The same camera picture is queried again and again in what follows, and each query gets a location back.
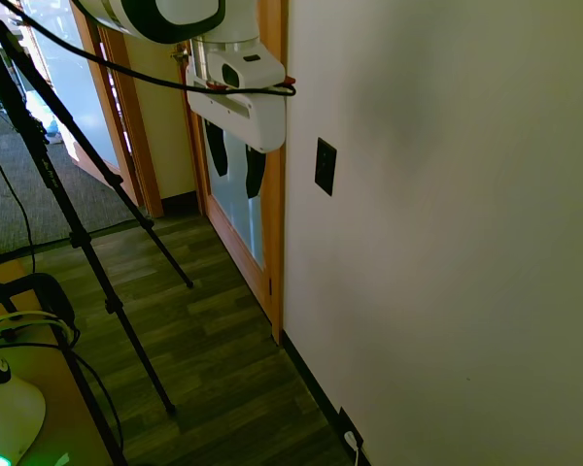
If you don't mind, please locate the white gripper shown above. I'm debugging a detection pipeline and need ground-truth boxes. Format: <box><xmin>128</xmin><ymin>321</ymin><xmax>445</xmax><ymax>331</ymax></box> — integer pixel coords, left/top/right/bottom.
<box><xmin>185</xmin><ymin>36</ymin><xmax>288</xmax><ymax>200</ymax></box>

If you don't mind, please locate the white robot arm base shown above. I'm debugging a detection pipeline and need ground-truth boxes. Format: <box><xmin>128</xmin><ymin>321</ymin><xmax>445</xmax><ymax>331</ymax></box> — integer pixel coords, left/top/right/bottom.
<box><xmin>0</xmin><ymin>334</ymin><xmax>48</xmax><ymax>466</ymax></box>

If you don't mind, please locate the wooden door with frosted glass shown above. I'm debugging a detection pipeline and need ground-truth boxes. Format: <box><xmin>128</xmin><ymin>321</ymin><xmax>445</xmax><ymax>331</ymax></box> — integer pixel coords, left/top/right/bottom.
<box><xmin>176</xmin><ymin>0</ymin><xmax>289</xmax><ymax>347</ymax></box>

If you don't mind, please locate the black clamp on table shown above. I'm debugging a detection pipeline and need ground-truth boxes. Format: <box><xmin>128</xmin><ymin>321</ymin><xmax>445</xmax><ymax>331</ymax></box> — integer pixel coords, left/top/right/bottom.
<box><xmin>0</xmin><ymin>272</ymin><xmax>79</xmax><ymax>350</ymax></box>

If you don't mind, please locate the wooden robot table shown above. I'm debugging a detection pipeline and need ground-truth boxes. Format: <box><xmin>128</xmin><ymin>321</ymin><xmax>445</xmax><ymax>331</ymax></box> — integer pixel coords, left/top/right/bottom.
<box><xmin>0</xmin><ymin>250</ymin><xmax>127</xmax><ymax>466</ymax></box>

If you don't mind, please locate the white power plug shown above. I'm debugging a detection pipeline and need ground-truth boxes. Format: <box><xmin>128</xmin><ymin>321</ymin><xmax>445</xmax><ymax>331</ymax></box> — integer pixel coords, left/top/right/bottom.
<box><xmin>343</xmin><ymin>430</ymin><xmax>361</xmax><ymax>465</ymax></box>

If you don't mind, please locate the black wall light switch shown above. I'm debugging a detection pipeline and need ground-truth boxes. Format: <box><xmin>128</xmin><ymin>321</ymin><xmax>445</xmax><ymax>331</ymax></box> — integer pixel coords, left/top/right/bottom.
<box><xmin>314</xmin><ymin>137</ymin><xmax>338</xmax><ymax>198</ymax></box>

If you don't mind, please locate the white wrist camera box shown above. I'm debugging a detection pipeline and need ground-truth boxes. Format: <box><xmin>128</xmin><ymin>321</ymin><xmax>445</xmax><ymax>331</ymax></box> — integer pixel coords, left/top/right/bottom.
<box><xmin>205</xmin><ymin>49</ymin><xmax>287</xmax><ymax>91</ymax></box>

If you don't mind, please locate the wooden door frame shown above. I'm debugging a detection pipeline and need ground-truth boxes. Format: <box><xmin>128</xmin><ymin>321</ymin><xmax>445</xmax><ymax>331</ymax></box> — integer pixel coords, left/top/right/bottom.
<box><xmin>70</xmin><ymin>0</ymin><xmax>165</xmax><ymax>219</ymax></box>

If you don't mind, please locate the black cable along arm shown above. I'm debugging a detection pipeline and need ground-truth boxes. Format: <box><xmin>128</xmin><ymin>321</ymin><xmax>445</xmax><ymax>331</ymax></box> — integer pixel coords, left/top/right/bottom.
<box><xmin>0</xmin><ymin>0</ymin><xmax>298</xmax><ymax>98</ymax></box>

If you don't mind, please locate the black camera tripod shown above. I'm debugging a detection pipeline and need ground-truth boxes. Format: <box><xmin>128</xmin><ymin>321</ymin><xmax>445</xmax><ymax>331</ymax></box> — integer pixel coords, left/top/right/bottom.
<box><xmin>0</xmin><ymin>12</ymin><xmax>195</xmax><ymax>466</ymax></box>

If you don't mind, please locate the black thin hanging cable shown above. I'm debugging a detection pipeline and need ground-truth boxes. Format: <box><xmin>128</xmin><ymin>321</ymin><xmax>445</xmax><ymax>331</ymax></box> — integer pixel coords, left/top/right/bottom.
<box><xmin>0</xmin><ymin>126</ymin><xmax>38</xmax><ymax>273</ymax></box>

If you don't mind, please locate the black wall power outlet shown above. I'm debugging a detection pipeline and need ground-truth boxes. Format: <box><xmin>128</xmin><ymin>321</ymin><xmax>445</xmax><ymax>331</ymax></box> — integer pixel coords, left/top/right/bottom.
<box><xmin>337</xmin><ymin>406</ymin><xmax>365</xmax><ymax>450</ymax></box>

